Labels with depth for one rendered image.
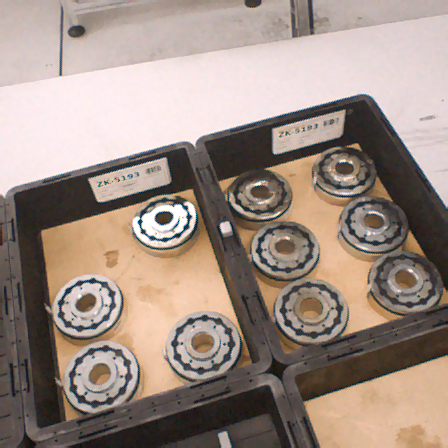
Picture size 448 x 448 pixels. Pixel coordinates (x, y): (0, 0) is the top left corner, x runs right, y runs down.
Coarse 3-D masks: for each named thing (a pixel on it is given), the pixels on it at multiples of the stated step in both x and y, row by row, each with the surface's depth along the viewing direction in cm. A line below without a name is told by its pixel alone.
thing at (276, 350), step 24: (360, 96) 93; (264, 120) 92; (288, 120) 92; (384, 120) 90; (408, 168) 84; (216, 192) 84; (432, 192) 81; (240, 240) 79; (240, 264) 77; (264, 312) 74; (360, 336) 69; (288, 360) 68
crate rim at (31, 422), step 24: (168, 144) 90; (192, 144) 90; (96, 168) 89; (192, 168) 87; (24, 192) 88; (216, 216) 81; (24, 288) 78; (240, 288) 75; (24, 312) 75; (24, 336) 73; (264, 336) 70; (24, 360) 71; (264, 360) 69; (24, 384) 69; (192, 384) 68; (216, 384) 67; (24, 408) 68; (120, 408) 67; (144, 408) 66; (48, 432) 66
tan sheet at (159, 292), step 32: (192, 192) 97; (96, 224) 95; (128, 224) 95; (64, 256) 92; (96, 256) 91; (128, 256) 91; (192, 256) 90; (128, 288) 87; (160, 288) 87; (192, 288) 87; (224, 288) 86; (128, 320) 84; (160, 320) 84; (64, 352) 82; (160, 352) 81; (96, 384) 79; (160, 384) 78
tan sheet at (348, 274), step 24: (288, 168) 99; (312, 192) 95; (384, 192) 94; (312, 216) 92; (336, 216) 92; (336, 240) 89; (408, 240) 88; (336, 264) 87; (360, 264) 87; (264, 288) 86; (360, 288) 84; (312, 312) 83; (360, 312) 82
